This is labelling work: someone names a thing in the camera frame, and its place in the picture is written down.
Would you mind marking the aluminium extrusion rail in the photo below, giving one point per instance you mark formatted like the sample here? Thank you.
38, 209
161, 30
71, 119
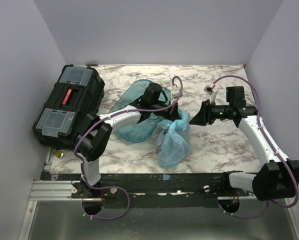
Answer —
45, 190

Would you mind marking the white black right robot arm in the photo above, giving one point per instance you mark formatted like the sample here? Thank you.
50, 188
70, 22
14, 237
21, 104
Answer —
279, 175

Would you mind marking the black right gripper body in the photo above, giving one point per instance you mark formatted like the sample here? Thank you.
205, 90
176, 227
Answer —
210, 112

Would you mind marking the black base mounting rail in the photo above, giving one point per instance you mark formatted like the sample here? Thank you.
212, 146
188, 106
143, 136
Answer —
151, 190

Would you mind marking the small yellow metal object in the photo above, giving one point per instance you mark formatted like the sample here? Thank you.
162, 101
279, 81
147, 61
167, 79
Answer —
58, 154

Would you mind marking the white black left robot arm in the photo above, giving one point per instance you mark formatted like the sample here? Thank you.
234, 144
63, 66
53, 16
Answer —
95, 131

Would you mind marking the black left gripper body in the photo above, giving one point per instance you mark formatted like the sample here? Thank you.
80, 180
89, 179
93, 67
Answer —
169, 114

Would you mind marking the black plastic toolbox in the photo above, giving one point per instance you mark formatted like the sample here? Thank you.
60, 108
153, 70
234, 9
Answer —
78, 91

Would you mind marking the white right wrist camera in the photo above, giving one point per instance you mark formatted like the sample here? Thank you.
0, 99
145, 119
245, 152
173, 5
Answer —
209, 89

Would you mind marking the light blue plastic bag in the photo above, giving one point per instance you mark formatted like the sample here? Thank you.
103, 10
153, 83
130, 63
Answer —
173, 142

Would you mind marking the teal transparent plastic tray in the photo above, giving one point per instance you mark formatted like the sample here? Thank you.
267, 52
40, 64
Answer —
140, 132

